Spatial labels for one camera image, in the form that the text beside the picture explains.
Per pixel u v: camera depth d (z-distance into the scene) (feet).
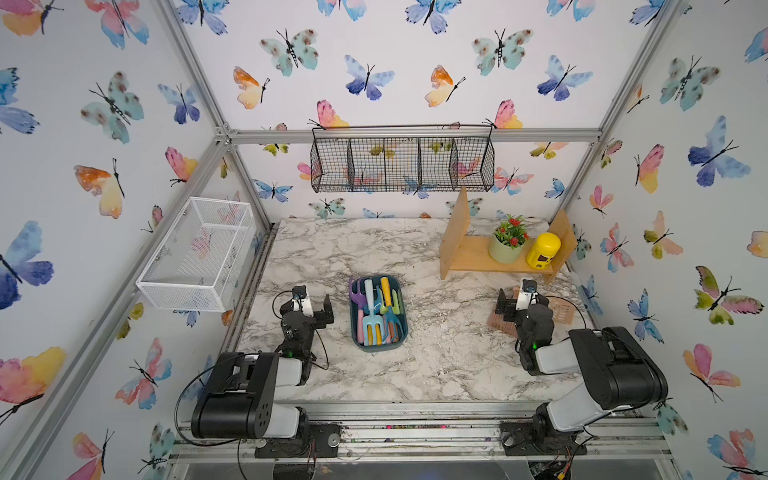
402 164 3.24
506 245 2.99
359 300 3.12
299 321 2.29
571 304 2.53
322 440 2.43
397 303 3.21
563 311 3.15
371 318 2.96
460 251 3.48
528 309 2.41
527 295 2.56
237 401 1.42
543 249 3.00
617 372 1.49
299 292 2.49
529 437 2.39
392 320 2.97
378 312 3.01
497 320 2.91
